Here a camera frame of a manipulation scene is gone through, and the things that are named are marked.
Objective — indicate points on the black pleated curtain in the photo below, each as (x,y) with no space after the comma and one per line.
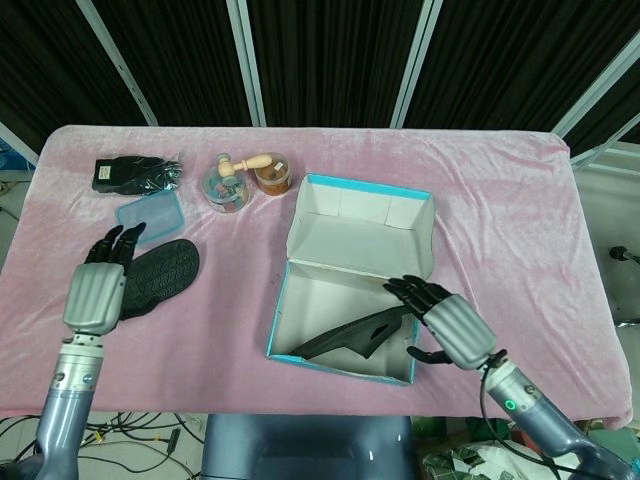
(325,60)

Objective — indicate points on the black stand knob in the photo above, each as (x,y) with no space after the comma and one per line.
(622,253)

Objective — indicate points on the teal cardboard shoe box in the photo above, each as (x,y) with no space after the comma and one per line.
(350,250)

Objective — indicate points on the clear jar of rubber bands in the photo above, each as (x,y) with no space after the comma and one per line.
(274,185)

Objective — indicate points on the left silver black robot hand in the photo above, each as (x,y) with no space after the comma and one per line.
(95,300)

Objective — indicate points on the black rubber slipper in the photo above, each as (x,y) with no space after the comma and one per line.
(350,340)
(165,270)

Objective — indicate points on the white metal frame post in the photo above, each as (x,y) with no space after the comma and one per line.
(412,60)
(600,107)
(423,60)
(241,60)
(17,145)
(252,60)
(119,65)

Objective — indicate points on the green white plastic bag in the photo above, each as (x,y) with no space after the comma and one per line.
(460,450)

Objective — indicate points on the wooden toy hammer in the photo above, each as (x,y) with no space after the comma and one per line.
(252,163)

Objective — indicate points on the clear jar of colourful clips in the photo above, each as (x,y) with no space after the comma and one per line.
(230,197)

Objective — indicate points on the clear container with blue lid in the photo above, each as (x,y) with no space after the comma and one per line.
(155,215)

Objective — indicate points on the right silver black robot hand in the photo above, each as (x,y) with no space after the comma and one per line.
(457,330)

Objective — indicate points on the bagged black gloves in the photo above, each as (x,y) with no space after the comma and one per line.
(130,172)

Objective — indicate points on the pink velvet tablecloth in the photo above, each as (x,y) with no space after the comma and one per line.
(225,325)

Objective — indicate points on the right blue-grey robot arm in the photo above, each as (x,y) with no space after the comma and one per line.
(530,415)

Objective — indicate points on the blue-grey robot torso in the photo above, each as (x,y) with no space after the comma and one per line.
(300,445)

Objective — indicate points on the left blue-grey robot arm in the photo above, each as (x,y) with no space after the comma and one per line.
(70,400)

